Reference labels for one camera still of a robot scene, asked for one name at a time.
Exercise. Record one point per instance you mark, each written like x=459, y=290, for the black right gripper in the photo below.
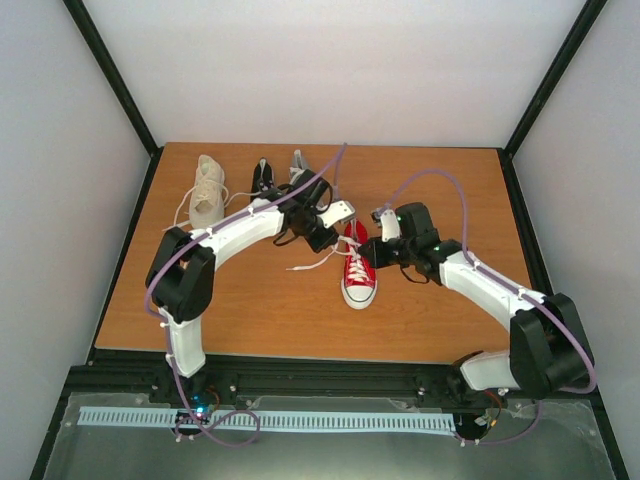
x=377, y=258

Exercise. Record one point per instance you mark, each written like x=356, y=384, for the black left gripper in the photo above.
x=329, y=239

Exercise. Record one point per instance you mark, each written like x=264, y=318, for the red canvas sneaker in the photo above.
x=359, y=282

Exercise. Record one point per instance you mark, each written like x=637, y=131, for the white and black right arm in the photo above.
x=547, y=351

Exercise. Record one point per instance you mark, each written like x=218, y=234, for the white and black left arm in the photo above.
x=180, y=282

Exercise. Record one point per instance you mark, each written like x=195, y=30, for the grey canvas sneaker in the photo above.
x=298, y=166

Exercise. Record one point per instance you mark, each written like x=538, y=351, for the black canvas sneaker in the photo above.
x=263, y=177

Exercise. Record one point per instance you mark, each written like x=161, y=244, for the cream high-top sneaker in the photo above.
x=206, y=206

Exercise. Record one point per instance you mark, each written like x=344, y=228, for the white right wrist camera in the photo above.
x=388, y=222

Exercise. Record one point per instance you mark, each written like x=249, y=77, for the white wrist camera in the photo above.
x=340, y=211
x=388, y=222

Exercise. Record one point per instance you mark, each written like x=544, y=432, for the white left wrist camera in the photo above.
x=340, y=211

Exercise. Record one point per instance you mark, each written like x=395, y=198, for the black aluminium frame rail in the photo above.
x=236, y=380

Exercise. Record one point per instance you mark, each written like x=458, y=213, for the light blue slotted cable duct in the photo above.
x=271, y=421

